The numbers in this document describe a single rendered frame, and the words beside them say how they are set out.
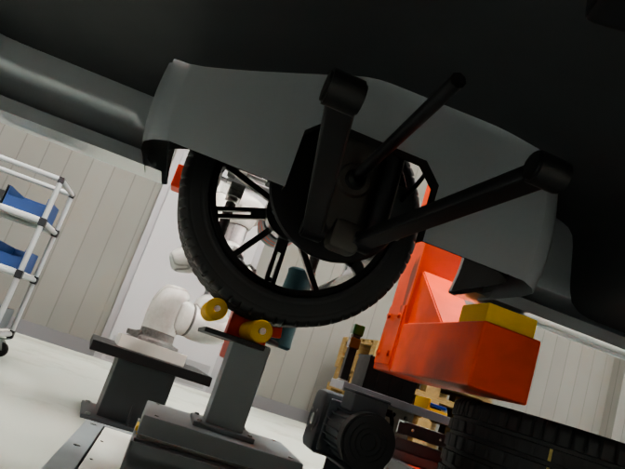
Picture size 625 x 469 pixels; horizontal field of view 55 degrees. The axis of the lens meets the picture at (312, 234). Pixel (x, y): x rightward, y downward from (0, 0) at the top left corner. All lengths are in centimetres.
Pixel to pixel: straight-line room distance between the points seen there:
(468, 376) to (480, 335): 10
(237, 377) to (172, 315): 116
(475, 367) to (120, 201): 480
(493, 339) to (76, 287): 475
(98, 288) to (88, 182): 99
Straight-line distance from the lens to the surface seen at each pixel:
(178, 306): 271
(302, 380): 623
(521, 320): 158
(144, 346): 262
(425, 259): 202
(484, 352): 150
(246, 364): 159
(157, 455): 147
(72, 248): 587
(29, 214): 346
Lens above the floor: 42
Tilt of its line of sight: 13 degrees up
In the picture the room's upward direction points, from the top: 19 degrees clockwise
